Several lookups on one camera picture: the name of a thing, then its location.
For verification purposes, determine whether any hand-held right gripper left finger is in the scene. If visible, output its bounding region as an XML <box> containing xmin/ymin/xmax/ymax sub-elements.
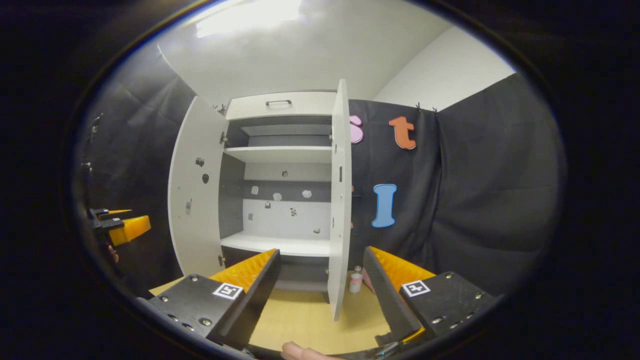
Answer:
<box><xmin>136</xmin><ymin>248</ymin><xmax>282</xmax><ymax>352</ymax></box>

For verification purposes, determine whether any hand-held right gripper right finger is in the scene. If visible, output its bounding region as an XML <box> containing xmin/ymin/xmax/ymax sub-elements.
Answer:
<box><xmin>362</xmin><ymin>245</ymin><xmax>498</xmax><ymax>346</ymax></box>

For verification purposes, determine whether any white cabinet door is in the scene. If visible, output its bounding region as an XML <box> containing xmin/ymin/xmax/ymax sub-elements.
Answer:
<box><xmin>327</xmin><ymin>78</ymin><xmax>353</xmax><ymax>322</ymax></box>
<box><xmin>167</xmin><ymin>96</ymin><xmax>231</xmax><ymax>278</ymax></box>

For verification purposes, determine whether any white double-door shoe cabinet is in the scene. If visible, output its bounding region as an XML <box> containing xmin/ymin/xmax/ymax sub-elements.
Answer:
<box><xmin>218</xmin><ymin>90</ymin><xmax>346</xmax><ymax>293</ymax></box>

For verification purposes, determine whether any white cabinet shelf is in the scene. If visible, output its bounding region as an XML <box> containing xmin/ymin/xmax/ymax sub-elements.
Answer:
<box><xmin>223</xmin><ymin>146</ymin><xmax>333</xmax><ymax>164</ymax></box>
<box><xmin>220</xmin><ymin>231</ymin><xmax>332</xmax><ymax>258</ymax></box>

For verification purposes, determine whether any grey cabinet shelf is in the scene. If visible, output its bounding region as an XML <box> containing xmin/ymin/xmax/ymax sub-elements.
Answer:
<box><xmin>240</xmin><ymin>124</ymin><xmax>332</xmax><ymax>137</ymax></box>

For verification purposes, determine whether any white cabinet drawer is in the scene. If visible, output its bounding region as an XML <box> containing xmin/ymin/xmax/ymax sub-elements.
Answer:
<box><xmin>225</xmin><ymin>91</ymin><xmax>337</xmax><ymax>121</ymax></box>

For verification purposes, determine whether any small pink bottle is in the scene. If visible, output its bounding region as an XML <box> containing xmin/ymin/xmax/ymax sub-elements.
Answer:
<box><xmin>348</xmin><ymin>266</ymin><xmax>364</xmax><ymax>295</ymax></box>

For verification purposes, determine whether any black backdrop cloth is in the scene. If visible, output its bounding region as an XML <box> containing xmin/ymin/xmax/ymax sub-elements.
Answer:
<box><xmin>72</xmin><ymin>42</ymin><xmax>568</xmax><ymax>296</ymax></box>

